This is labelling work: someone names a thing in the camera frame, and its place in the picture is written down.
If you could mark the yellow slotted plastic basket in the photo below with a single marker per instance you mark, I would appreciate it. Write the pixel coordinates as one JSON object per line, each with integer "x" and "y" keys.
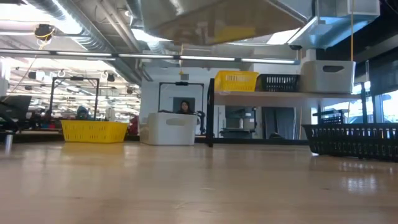
{"x": 93, "y": 132}
{"x": 236, "y": 81}

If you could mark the small grey hanging box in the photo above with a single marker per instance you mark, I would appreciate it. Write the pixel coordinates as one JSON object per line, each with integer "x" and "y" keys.
{"x": 184, "y": 76}

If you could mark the white background bottle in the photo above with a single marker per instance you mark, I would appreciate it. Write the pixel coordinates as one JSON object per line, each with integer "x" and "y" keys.
{"x": 241, "y": 123}

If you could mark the black background rig frame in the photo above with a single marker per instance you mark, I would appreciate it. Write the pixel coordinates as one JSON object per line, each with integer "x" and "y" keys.
{"x": 181, "y": 83}
{"x": 74, "y": 78}

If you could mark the short silver post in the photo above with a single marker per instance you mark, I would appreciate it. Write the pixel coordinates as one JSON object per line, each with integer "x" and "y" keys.
{"x": 8, "y": 143}

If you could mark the silver spiral ventilation duct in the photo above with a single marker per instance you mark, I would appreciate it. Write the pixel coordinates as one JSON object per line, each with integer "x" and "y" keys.
{"x": 93, "y": 42}

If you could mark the silver rectangular ventilation duct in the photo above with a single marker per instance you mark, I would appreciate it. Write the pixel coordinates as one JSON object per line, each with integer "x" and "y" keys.
{"x": 342, "y": 28}

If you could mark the red background object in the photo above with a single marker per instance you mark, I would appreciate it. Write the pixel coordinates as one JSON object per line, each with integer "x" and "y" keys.
{"x": 134, "y": 126}

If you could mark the wooden shelf with black legs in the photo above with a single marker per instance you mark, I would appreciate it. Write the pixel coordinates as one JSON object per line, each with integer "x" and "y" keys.
{"x": 280, "y": 99}

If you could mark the dark background monitor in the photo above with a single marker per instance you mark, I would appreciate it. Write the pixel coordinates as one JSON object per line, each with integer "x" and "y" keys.
{"x": 15, "y": 107}

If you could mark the black perforated crate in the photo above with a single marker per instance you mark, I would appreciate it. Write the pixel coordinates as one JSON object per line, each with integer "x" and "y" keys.
{"x": 332, "y": 119}

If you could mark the person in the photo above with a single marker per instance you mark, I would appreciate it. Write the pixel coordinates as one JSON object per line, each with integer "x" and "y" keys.
{"x": 82, "y": 113}
{"x": 185, "y": 108}

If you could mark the long ceiling light tube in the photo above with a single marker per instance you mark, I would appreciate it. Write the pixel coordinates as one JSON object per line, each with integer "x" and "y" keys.
{"x": 149, "y": 56}

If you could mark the black slotted plastic basket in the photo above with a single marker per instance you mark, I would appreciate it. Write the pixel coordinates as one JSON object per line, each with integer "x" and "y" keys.
{"x": 351, "y": 143}
{"x": 278, "y": 83}

